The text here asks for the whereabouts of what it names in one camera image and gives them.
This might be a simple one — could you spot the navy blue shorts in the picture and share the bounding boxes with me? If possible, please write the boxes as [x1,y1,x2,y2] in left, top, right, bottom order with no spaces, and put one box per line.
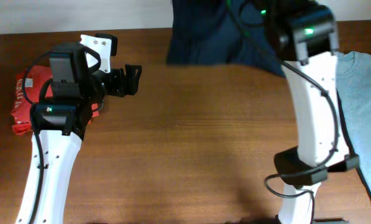
[166,0,284,77]

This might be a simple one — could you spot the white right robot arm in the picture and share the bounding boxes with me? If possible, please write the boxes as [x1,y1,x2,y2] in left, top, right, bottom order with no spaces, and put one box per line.
[262,1,359,224]

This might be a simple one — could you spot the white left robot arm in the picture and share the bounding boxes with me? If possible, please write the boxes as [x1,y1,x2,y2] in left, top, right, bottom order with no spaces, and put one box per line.
[16,33,142,223]

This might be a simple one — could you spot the folded red t-shirt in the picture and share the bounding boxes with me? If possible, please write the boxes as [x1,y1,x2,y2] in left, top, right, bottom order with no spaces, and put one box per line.
[11,64,100,136]

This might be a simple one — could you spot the grey t-shirt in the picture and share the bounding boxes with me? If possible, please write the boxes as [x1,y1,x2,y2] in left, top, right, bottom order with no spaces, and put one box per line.
[336,52,371,195]

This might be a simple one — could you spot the dark garment under grey shirt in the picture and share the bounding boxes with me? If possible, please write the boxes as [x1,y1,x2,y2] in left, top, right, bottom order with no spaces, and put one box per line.
[336,90,371,215]

